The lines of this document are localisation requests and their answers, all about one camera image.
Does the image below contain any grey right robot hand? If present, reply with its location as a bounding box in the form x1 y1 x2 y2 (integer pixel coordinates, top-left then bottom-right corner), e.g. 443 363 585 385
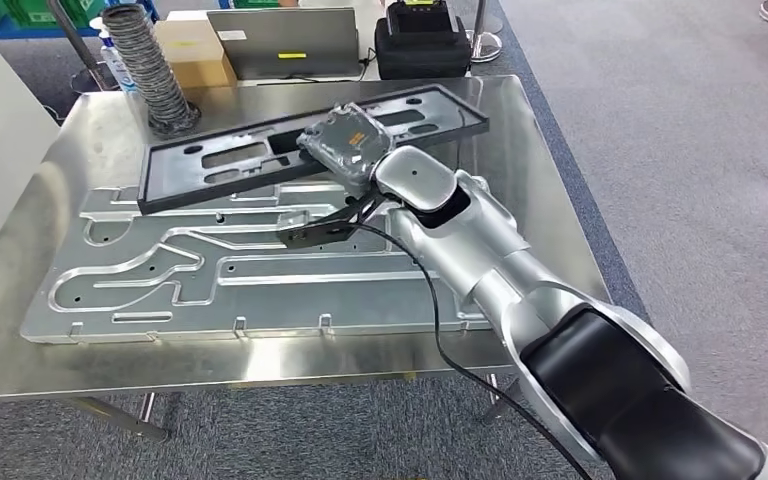
295 102 399 200

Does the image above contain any black plastic frame part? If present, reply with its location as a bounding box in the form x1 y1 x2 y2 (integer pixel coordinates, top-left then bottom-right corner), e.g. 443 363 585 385
136 84 490 215

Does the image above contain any stainless steel workbench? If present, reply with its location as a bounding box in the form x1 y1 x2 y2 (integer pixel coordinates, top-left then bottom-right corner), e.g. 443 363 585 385
0 74 614 444

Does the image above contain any black carrying case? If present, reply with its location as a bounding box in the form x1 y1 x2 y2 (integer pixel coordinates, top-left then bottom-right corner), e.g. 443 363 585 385
374 16 473 82

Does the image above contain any grey laptop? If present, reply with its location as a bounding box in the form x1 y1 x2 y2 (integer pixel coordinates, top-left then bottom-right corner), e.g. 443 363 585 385
206 6 365 82

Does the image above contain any black device with yellow label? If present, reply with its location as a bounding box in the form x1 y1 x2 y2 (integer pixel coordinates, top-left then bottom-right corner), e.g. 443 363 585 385
383 0 461 44

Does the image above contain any chrome stanchion base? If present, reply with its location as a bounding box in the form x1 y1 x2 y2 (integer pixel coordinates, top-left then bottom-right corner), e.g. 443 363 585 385
466 0 505 64

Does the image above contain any cardboard box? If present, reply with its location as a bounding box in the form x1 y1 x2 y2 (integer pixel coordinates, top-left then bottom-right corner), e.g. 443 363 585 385
152 18 238 91

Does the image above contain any machined aluminium plate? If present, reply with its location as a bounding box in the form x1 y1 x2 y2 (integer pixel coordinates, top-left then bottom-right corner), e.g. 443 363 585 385
19 178 498 346

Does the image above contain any white spray bottle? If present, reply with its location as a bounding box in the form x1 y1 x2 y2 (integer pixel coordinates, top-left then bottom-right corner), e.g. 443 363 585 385
91 16 135 94

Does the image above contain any black pole stand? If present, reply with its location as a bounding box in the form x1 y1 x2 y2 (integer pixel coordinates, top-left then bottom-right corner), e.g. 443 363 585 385
46 0 120 94

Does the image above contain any green plastic crate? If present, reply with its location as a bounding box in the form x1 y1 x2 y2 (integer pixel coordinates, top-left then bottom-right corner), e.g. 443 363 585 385
6 0 107 28

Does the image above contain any white cabinet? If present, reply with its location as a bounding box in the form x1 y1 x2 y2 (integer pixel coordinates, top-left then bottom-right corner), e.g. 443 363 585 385
0 21 61 246

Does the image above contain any thick black camera cable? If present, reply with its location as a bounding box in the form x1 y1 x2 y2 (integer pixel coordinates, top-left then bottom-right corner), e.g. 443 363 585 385
350 221 597 480

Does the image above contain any grey flexible duct hose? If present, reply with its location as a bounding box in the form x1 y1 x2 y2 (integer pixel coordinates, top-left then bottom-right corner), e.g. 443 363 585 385
100 3 201 138

